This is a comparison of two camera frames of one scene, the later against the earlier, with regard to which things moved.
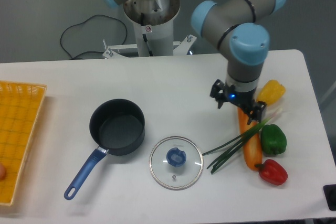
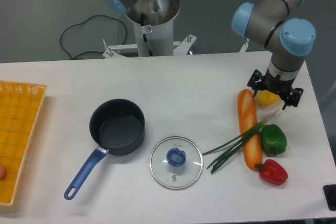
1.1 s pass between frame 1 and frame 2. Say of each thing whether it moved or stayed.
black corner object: stayed
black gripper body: moved
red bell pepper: stayed
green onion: stayed
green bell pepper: stayed
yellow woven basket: stayed
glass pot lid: stayed
